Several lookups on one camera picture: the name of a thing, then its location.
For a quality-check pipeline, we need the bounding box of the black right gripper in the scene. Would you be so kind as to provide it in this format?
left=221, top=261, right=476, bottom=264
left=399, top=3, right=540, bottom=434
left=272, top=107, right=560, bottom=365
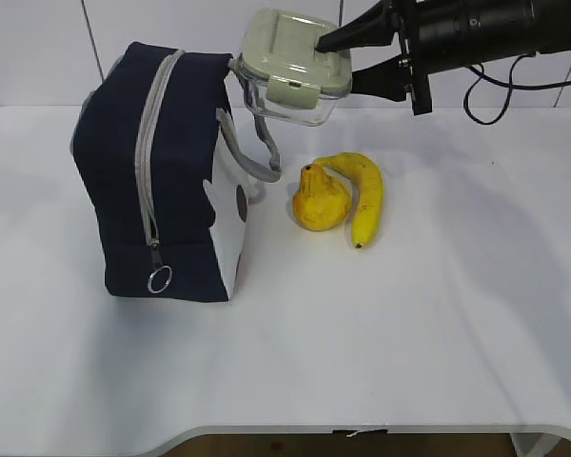
left=315, top=0, right=432, bottom=115

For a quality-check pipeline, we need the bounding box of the glass container with green lid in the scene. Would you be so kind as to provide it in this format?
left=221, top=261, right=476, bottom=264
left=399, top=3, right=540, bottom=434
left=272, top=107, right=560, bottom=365
left=232, top=8, right=352, bottom=127

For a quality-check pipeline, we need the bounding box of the yellow banana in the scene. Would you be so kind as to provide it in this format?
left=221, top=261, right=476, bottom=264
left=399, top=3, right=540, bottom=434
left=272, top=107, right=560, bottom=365
left=314, top=152, right=384, bottom=248

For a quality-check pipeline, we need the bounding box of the yellow pear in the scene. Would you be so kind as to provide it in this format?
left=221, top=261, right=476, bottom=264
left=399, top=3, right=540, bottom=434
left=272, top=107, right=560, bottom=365
left=292, top=164, right=352, bottom=231

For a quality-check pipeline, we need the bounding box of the navy and white lunch bag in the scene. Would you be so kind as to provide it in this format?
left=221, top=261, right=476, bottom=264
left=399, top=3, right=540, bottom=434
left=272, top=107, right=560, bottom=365
left=70, top=42, right=281, bottom=303

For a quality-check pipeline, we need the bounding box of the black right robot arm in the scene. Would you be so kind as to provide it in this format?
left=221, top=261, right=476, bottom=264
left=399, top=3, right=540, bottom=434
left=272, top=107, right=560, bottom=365
left=316, top=1, right=571, bottom=115

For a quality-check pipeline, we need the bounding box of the black tape on table edge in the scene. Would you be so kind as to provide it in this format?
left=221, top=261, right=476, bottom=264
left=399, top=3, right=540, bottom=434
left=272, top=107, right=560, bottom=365
left=332, top=428, right=388, bottom=438

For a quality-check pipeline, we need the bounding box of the white table leg frame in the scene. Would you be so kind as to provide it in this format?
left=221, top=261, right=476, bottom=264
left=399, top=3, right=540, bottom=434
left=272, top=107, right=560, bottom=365
left=509, top=433, right=561, bottom=457

